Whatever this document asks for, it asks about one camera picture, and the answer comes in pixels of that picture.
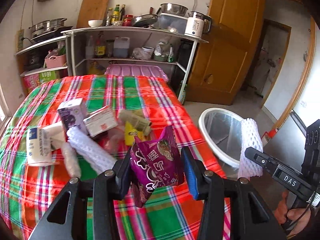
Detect long white foam net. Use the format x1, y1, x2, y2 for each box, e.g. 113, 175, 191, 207
67, 126, 117, 174

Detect green sauce bottle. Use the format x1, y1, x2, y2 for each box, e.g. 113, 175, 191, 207
111, 4, 120, 24

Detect beige crumpled wrapper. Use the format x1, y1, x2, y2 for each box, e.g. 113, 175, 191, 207
119, 109, 152, 136

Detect red jar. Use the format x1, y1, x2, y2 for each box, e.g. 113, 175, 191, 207
123, 14, 133, 27

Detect wooden cutting board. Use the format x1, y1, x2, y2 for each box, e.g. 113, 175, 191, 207
76, 0, 109, 28

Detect steel pot with lid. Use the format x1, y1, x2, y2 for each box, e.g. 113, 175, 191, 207
29, 18, 67, 38

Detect black frying pan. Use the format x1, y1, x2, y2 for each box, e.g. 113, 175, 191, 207
131, 8, 161, 28

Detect steel mixing bowl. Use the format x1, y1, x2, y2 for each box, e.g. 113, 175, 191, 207
160, 3, 188, 17

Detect purple milk carton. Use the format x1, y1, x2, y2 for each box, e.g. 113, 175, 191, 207
57, 98, 88, 134

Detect white power strip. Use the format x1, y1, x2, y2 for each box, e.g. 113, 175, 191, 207
16, 29, 24, 52

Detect white round trash bin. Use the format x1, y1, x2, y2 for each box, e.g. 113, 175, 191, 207
198, 107, 244, 169

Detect plaid tablecloth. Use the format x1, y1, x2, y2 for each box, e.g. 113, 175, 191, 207
0, 74, 232, 240

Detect white oil jug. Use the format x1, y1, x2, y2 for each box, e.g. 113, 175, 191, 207
113, 37, 130, 58

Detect white electric kettle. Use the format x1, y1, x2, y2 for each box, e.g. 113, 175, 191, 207
184, 11, 213, 38

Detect white blue paper cup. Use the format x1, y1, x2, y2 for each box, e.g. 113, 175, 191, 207
26, 127, 54, 166

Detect white red milk carton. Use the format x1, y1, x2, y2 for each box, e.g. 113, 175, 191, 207
84, 106, 118, 138

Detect white foam fruit net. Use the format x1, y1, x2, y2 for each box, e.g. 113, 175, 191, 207
238, 118, 263, 180

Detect clear storage box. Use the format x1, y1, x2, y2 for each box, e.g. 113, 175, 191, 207
153, 13, 187, 35

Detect beige tissue pack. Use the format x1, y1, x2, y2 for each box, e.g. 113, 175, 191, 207
43, 121, 66, 150

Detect pink plastic lid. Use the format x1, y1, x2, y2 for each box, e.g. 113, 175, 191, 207
105, 64, 169, 82

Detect person's right hand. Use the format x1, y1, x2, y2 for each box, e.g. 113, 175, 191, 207
274, 190, 311, 239

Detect pink plastic basket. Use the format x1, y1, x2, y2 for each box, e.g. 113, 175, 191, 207
44, 54, 67, 68

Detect dark soy sauce bottle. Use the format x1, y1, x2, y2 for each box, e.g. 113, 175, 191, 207
94, 31, 106, 58

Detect wooden door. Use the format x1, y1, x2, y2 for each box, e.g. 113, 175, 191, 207
185, 0, 265, 105

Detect white ceramic bowl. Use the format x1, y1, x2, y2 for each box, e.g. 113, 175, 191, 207
88, 20, 103, 28

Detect yellow snack wrapper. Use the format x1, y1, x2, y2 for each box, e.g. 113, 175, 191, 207
124, 121, 145, 146

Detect white metal shelf rack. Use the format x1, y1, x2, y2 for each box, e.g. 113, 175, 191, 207
61, 26, 208, 101

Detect purple snack bag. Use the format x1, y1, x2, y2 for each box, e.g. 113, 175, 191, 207
130, 126, 184, 207

